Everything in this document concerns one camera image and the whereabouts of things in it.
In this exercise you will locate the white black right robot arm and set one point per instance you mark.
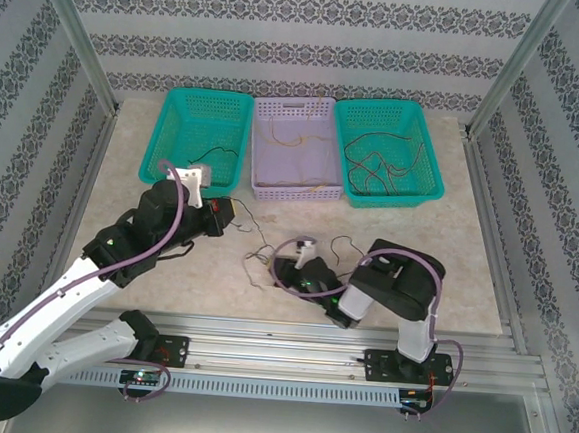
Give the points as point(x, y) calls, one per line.
point(399, 285)

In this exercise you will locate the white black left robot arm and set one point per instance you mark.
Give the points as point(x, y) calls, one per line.
point(51, 318)

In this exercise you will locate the lavender plastic basket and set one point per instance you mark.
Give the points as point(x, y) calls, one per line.
point(284, 161)

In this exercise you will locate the teal plastic basket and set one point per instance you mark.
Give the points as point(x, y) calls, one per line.
point(196, 124)
point(387, 119)

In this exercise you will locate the small circuit board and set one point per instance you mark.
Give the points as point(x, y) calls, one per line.
point(141, 376)
point(415, 403)

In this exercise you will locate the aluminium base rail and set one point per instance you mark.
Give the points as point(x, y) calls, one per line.
point(269, 350)

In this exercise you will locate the aluminium frame side rail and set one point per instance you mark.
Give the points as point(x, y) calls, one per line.
point(480, 166)
point(89, 180)

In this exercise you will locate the aluminium frame post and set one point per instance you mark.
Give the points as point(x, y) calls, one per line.
point(78, 34)
point(512, 68)

